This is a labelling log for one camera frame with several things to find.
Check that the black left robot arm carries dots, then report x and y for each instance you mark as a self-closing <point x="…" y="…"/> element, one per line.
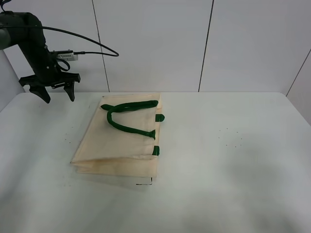
<point x="26" y="31"/>

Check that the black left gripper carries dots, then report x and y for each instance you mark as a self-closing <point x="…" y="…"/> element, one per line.
<point x="50" y="70"/>

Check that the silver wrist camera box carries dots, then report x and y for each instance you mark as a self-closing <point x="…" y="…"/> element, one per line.
<point x="67" y="55"/>

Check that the white linen bag green handles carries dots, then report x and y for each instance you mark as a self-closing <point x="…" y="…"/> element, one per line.
<point x="122" y="138"/>

